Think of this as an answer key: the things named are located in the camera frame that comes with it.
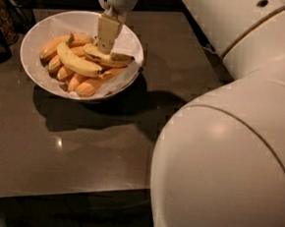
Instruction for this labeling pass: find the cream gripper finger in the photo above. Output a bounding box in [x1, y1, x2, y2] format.
[96, 14, 127, 55]

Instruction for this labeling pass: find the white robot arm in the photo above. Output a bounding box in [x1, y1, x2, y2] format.
[150, 0, 285, 227]

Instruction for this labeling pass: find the front curved yellow banana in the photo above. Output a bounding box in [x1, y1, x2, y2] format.
[57, 42, 102, 77]

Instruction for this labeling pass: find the orange banana bunch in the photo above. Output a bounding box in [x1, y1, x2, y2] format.
[38, 33, 129, 97]

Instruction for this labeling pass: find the white paper bowl liner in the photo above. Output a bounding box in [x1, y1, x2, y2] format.
[25, 11, 147, 103]

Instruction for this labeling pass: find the white bowl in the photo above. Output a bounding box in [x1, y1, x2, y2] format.
[16, 6, 148, 107]

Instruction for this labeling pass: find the patterned container at left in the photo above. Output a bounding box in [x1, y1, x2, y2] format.
[0, 0, 19, 45]

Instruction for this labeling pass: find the dark wire rack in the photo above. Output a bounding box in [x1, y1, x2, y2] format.
[4, 0, 35, 34]

